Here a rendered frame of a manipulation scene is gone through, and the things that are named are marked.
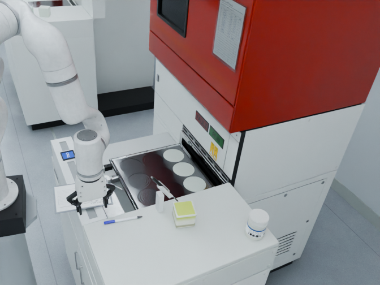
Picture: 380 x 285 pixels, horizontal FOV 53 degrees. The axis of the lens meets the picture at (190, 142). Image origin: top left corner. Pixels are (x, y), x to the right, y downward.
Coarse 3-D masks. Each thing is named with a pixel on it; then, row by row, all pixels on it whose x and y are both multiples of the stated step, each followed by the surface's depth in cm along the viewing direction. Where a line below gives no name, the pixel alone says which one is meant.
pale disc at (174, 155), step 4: (164, 152) 184; (168, 152) 185; (172, 152) 185; (176, 152) 185; (180, 152) 186; (164, 156) 182; (168, 156) 182; (172, 156) 183; (176, 156) 183; (180, 156) 183; (168, 160) 180; (172, 160) 180; (176, 160) 180; (180, 160) 181
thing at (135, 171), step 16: (128, 160) 177; (144, 160) 178; (160, 160) 179; (128, 176) 168; (144, 176) 169; (160, 176) 170; (176, 176) 171; (144, 192) 161; (176, 192) 163; (192, 192) 164
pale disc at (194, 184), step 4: (192, 176) 172; (196, 176) 172; (184, 180) 169; (188, 180) 170; (192, 180) 170; (196, 180) 170; (200, 180) 170; (184, 184) 167; (188, 184) 168; (192, 184) 168; (196, 184) 168; (200, 184) 168; (204, 184) 169; (188, 188) 166; (192, 188) 166; (196, 188) 166; (200, 188) 166; (204, 188) 166
